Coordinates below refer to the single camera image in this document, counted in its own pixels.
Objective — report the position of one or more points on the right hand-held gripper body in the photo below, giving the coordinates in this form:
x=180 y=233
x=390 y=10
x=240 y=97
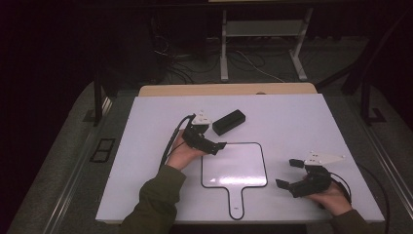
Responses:
x=313 y=183

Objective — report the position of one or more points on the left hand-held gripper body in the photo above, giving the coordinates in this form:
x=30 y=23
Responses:
x=196 y=141

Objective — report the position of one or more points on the black whiteboard eraser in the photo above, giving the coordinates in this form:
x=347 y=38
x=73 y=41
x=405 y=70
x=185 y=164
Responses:
x=229 y=122

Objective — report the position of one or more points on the person's left hand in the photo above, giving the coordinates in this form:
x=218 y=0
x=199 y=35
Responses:
x=181 y=156

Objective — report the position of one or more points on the person's right hand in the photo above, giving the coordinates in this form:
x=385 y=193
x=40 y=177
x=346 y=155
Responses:
x=332 y=200

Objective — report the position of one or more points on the white metal stand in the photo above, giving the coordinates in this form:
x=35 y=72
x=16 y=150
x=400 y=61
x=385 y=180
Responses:
x=224 y=48

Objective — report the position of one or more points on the black metal stand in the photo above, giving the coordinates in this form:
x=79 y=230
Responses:
x=365 y=81

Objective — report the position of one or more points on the black floor frame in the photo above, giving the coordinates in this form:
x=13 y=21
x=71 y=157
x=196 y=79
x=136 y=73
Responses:
x=96 y=150

